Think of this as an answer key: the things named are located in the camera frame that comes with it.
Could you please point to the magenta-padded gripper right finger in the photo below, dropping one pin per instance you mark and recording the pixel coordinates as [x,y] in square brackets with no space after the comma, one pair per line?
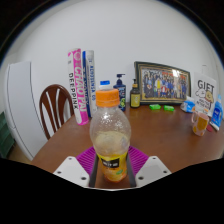
[151,168]

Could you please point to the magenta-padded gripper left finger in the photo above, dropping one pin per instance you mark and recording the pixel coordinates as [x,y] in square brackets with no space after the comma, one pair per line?
[71,168]

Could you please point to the orange juice bottle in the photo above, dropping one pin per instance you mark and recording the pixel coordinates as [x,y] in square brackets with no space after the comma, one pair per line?
[110,133]

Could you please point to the pink and yellow mug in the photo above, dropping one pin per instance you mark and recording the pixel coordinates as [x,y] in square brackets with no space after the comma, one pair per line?
[200,124]

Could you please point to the brown wooden chair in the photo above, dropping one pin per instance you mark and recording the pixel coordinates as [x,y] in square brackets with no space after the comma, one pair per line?
[45,106]

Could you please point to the flat round red coaster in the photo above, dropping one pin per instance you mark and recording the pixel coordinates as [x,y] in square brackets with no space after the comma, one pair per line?
[209,128]

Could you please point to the blue tissue pack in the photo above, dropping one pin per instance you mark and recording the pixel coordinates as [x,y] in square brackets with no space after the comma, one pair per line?
[188,105]

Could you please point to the green crate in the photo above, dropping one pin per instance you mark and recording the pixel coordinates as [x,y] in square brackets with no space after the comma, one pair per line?
[6,135]

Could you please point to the amber pump bottle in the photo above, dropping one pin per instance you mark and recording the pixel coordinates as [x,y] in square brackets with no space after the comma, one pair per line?
[135,96]

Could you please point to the white cabinet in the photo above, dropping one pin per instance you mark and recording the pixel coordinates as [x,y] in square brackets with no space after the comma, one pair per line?
[23,106]

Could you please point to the pink shuttlecock tube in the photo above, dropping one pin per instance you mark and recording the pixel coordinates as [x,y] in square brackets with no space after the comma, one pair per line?
[78,86]

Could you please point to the dark blue pump bottle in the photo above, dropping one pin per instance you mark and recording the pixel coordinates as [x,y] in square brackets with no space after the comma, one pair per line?
[120,91]

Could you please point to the framed group photo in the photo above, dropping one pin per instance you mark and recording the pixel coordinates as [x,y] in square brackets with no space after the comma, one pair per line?
[161,83]

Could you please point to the white shuttlecock tube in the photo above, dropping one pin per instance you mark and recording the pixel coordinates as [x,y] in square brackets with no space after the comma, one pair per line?
[90,80]

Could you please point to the white shampoo bottle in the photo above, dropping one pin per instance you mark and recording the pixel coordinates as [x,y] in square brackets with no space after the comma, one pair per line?
[105,84]

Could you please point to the white paper gift bag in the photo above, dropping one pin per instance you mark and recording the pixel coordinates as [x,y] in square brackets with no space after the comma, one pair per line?
[204,91]

